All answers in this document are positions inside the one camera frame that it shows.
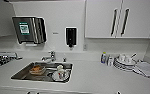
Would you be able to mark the metal dish rack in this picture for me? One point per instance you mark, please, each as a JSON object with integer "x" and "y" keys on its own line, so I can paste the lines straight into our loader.
{"x": 1, "y": 60}

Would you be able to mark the stainless steel sink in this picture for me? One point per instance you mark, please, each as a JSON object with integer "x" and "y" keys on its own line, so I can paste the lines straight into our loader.
{"x": 21, "y": 75}

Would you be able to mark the small white bottle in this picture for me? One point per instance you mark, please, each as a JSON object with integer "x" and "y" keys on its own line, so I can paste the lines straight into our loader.
{"x": 110, "y": 62}

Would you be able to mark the chrome sink faucet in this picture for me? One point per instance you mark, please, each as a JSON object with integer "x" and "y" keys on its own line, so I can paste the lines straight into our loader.
{"x": 51, "y": 56}

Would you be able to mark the orange bowl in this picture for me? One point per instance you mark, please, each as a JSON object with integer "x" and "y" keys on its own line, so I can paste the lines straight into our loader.
{"x": 37, "y": 69}

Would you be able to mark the blue dish soap bottle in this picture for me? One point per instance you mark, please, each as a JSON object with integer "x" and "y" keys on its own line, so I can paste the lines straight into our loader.
{"x": 103, "y": 58}

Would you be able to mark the white wall outlet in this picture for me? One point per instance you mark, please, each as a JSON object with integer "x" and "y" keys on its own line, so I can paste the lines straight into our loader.
{"x": 85, "y": 47}

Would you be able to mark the black wall soap dispenser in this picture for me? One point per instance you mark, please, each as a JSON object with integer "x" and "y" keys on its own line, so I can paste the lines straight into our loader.
{"x": 71, "y": 36}

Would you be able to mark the stack of white dishes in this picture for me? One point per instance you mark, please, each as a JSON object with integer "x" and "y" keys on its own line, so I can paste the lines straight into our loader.
{"x": 124, "y": 65}

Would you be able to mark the white under-sink cabinet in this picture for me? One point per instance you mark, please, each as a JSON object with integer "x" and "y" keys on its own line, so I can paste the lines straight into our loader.
{"x": 14, "y": 92}

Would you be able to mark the steel paper towel dispenser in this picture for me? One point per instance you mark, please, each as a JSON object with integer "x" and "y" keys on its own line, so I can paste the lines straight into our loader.
{"x": 27, "y": 30}

